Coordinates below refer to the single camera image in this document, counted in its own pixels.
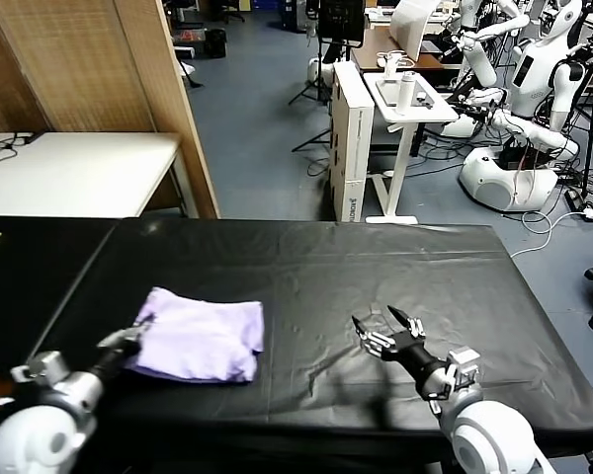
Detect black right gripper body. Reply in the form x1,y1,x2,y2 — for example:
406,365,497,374
381,329,447,397

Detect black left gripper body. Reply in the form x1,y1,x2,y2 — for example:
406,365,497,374
90,339,143,382

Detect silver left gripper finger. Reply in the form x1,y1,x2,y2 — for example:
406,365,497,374
97,328,130,351
127,315,156,343

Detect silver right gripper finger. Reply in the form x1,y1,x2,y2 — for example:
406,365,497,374
385,304,427,341
351,314,395,358

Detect lavender t-shirt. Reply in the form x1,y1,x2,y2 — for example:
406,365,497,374
123,286,266,384

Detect black plastic table cover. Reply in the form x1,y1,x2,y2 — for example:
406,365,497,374
9,216,593,445

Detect white rectangular table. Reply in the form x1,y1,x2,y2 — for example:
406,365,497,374
0,131,185,220

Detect tall white cardboard box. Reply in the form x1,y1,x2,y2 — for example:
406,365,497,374
326,61,376,222

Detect white standing side desk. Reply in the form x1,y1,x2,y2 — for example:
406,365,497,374
362,71,461,225

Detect white water bottle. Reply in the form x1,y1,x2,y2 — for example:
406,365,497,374
394,71,418,117

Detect grey tablet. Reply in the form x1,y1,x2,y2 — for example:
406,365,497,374
375,78,402,108

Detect black light stand tripod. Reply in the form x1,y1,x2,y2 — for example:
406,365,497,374
287,39,333,108

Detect black tripod stand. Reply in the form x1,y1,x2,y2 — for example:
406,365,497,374
564,29,593,208

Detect wooden folding screen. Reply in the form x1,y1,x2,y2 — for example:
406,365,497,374
0,0,222,220

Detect brown wooden desk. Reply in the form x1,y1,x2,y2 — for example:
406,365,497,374
350,27,464,73

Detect white humanoid robot with base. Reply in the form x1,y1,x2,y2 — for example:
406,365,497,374
456,0,593,214

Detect black waste bin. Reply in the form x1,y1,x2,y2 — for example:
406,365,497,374
204,28,227,60

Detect white curved chair back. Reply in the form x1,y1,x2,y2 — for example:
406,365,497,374
389,0,439,61

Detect black light panel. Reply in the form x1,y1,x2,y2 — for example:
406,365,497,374
316,0,367,48

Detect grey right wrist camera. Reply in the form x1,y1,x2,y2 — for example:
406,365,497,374
441,347,482,402

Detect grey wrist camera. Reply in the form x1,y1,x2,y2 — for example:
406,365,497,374
441,347,482,402
10,351,74,387

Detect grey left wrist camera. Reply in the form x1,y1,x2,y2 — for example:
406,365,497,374
10,351,74,387

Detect white floor cable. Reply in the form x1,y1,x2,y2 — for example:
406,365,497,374
508,210,587,259

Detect black cables on white table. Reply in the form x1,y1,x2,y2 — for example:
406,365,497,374
0,131,44,172

